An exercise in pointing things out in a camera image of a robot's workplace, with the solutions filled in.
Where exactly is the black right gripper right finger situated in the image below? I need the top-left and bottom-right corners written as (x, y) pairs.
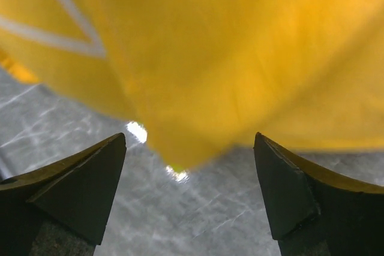
top-left (254, 132), bottom-right (383, 255)

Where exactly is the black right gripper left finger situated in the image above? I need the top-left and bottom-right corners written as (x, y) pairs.
top-left (1, 133), bottom-right (126, 255)

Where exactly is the yellow cartoon print pillowcase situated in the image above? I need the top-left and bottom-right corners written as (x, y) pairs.
top-left (1, 0), bottom-right (383, 170)

